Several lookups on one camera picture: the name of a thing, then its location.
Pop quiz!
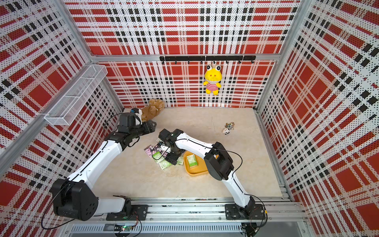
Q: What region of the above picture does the green tissue pack front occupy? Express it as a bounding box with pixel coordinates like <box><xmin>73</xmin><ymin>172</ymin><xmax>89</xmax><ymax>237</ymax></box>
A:
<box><xmin>177</xmin><ymin>156</ymin><xmax>184</xmax><ymax>166</ymax></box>

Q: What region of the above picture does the green tissue pack with barcode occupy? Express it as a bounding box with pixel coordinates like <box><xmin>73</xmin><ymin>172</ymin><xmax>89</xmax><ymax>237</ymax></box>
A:
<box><xmin>158</xmin><ymin>160</ymin><xmax>172</xmax><ymax>170</ymax></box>

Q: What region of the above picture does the green pocket tissue pack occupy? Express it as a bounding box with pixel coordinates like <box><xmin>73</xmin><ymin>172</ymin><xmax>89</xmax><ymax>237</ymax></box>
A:
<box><xmin>152</xmin><ymin>151</ymin><xmax>165</xmax><ymax>163</ymax></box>

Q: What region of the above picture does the pink cartoon tissue pack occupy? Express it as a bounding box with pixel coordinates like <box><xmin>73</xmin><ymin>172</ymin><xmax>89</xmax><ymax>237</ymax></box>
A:
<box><xmin>144</xmin><ymin>145</ymin><xmax>156</xmax><ymax>158</ymax></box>

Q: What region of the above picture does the yellow plastic storage tray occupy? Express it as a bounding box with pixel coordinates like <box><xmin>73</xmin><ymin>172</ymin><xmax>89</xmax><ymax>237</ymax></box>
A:
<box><xmin>183</xmin><ymin>151</ymin><xmax>209</xmax><ymax>176</ymax></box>

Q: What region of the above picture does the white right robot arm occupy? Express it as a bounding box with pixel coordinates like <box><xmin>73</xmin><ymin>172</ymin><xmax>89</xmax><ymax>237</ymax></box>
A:
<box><xmin>159</xmin><ymin>129</ymin><xmax>268</xmax><ymax>222</ymax></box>

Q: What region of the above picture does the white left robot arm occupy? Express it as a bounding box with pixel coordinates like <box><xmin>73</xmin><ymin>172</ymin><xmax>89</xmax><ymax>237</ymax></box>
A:
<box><xmin>50</xmin><ymin>108</ymin><xmax>157</xmax><ymax>221</ymax></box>

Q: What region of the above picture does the brown teddy bear plush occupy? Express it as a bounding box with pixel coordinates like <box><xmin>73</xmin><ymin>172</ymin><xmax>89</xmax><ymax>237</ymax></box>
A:
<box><xmin>141</xmin><ymin>99</ymin><xmax>165</xmax><ymax>122</ymax></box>

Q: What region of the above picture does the white black cow plush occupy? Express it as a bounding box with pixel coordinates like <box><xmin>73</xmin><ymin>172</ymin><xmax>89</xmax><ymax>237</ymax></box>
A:
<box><xmin>222</xmin><ymin>127</ymin><xmax>231</xmax><ymax>135</ymax></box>

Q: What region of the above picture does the yellow frog plush striped shirt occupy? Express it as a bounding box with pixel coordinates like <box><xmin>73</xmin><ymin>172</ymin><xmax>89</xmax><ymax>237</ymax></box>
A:
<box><xmin>203</xmin><ymin>65</ymin><xmax>222</xmax><ymax>95</ymax></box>

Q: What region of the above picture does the small electronics board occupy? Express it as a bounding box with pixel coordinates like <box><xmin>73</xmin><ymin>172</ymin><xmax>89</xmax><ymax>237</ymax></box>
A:
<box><xmin>114</xmin><ymin>224</ymin><xmax>134</xmax><ymax>234</ymax></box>

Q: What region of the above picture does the fox figure keychain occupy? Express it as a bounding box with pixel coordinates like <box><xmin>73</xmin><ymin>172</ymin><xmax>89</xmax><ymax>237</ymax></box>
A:
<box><xmin>225</xmin><ymin>122</ymin><xmax>235</xmax><ymax>130</ymax></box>

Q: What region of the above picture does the white wire mesh basket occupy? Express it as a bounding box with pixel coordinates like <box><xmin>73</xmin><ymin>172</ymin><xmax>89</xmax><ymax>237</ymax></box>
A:
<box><xmin>44</xmin><ymin>64</ymin><xmax>107</xmax><ymax>126</ymax></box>

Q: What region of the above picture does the black hook rail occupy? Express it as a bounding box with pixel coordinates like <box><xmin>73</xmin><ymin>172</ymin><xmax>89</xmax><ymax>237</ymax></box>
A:
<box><xmin>159</xmin><ymin>55</ymin><xmax>257</xmax><ymax>63</ymax></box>

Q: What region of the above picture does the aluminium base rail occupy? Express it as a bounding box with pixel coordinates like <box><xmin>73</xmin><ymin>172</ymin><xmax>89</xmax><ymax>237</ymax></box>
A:
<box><xmin>59</xmin><ymin>197</ymin><xmax>313</xmax><ymax>237</ymax></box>

